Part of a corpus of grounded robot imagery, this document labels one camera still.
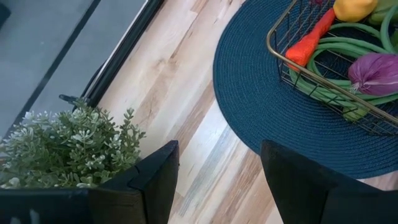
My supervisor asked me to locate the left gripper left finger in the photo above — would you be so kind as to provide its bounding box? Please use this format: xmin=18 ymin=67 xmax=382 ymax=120
xmin=0 ymin=140 xmax=180 ymax=224

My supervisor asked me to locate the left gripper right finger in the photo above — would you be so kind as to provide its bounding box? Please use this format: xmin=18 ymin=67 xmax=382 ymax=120
xmin=260 ymin=140 xmax=398 ymax=224

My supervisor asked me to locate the gold wire basket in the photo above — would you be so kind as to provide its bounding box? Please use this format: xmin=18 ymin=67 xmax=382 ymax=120
xmin=266 ymin=0 xmax=398 ymax=136

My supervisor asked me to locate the purple onion bunch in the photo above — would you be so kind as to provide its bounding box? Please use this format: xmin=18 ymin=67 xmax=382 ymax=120
xmin=347 ymin=52 xmax=398 ymax=96

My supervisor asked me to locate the orange-red carrot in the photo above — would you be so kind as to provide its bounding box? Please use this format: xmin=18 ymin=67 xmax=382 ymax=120
xmin=285 ymin=7 xmax=336 ymax=68

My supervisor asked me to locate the long green beans bundle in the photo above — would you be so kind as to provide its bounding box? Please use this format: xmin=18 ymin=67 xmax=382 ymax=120
xmin=289 ymin=6 xmax=398 ymax=108

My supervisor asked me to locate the small yellow bell pepper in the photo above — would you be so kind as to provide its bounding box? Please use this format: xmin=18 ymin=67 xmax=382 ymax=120
xmin=333 ymin=0 xmax=379 ymax=23

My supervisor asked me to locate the potted green plant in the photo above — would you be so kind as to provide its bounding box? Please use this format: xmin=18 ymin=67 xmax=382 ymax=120
xmin=0 ymin=98 xmax=147 ymax=190

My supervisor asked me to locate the round dark blue placemat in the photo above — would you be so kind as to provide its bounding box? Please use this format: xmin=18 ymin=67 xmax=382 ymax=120
xmin=213 ymin=0 xmax=398 ymax=180

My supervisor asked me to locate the black aluminium table frame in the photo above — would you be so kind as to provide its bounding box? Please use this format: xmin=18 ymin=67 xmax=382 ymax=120
xmin=0 ymin=0 xmax=165 ymax=141

